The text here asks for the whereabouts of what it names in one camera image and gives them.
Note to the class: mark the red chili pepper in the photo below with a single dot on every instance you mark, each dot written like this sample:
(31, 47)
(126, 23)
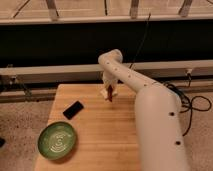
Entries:
(109, 93)

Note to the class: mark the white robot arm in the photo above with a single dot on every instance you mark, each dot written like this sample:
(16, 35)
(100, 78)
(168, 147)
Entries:
(157, 108)

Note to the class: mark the green ceramic bowl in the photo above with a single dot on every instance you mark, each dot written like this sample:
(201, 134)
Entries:
(57, 140)

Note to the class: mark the black rectangular block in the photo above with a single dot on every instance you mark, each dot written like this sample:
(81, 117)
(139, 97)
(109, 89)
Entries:
(72, 110)

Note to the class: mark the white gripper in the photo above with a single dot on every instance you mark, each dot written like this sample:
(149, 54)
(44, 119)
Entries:
(109, 80)

